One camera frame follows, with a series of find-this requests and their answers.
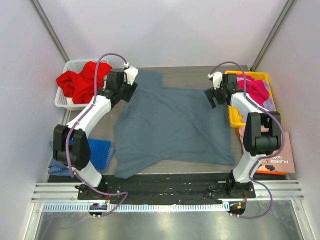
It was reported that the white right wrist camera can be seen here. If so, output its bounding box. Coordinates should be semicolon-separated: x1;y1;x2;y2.
207;71;223;90

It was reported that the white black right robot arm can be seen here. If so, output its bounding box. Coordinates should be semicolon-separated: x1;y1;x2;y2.
204;71;284;198

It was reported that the magenta pink t shirt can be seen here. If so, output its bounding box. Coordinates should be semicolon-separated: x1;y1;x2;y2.
246;75;272;108

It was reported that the left aluminium corner post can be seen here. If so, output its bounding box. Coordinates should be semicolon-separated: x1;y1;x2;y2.
29;0;70;62

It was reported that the orange folded t shirt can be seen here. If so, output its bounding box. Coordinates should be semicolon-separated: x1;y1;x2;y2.
256;169;287;176

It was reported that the white perforated plastic basket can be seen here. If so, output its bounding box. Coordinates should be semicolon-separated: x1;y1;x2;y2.
54;58;98;111

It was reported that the right aluminium corner post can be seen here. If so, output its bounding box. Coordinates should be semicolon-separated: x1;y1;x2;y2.
249;0;297;72

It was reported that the aluminium corner post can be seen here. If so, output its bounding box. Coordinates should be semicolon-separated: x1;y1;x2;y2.
249;0;297;72
29;0;70;62

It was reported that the white slotted cable duct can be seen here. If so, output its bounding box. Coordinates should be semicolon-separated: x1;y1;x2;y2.
42;201;230;213

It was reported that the red t shirt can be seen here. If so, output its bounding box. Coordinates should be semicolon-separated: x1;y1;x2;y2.
56;61;97;104

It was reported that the lavender purple t shirt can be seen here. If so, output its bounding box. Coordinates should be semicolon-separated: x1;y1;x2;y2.
245;72;275;111

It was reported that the light pink folded t shirt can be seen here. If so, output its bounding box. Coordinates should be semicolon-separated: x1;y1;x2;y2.
237;126;296;173

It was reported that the aluminium front frame rail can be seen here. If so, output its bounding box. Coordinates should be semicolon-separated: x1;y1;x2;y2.
31;180;305;202

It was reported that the blue patterned cloth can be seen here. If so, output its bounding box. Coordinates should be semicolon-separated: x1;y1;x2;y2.
48;138;115;176

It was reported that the grey-blue t shirt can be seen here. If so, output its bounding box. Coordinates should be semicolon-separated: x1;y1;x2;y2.
114;70;236;179

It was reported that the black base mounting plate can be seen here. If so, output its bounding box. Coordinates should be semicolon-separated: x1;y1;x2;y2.
75;173;256;205

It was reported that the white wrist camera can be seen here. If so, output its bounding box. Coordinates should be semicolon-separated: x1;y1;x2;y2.
124;64;139;86
207;71;223;90

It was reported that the yellow plastic tray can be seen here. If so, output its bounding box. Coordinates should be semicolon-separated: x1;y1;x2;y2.
228;71;273;128

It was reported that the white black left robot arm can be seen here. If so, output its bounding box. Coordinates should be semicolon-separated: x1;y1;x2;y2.
53;66;139;200

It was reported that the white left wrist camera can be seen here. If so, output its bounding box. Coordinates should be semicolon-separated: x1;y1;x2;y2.
124;64;139;86

